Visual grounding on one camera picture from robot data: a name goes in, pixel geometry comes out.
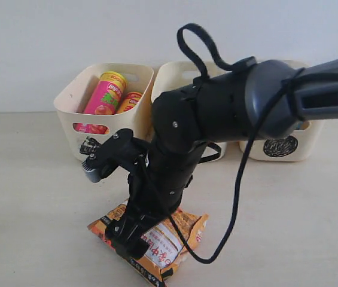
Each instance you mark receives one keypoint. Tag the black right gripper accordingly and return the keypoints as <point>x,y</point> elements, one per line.
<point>155,191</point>

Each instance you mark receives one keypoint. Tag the orange noodle packet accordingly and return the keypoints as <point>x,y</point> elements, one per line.
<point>166,251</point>

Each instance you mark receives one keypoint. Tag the yellow chips can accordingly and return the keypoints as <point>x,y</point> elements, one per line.
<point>130,100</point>

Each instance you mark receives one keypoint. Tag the pink chips can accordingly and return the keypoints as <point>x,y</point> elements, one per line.
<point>107,94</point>

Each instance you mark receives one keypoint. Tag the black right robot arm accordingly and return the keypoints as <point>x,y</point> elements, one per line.
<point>186,119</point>

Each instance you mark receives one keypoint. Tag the cream bin with triangle mark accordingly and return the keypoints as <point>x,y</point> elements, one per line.
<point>72,100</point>

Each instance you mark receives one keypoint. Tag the cream bin with square mark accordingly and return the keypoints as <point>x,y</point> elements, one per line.
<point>173,75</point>

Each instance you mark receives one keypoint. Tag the cream bin with circle mark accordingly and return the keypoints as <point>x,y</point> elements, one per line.
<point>282,146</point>

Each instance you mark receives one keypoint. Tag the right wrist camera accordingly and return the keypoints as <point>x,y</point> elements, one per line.
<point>103,157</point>

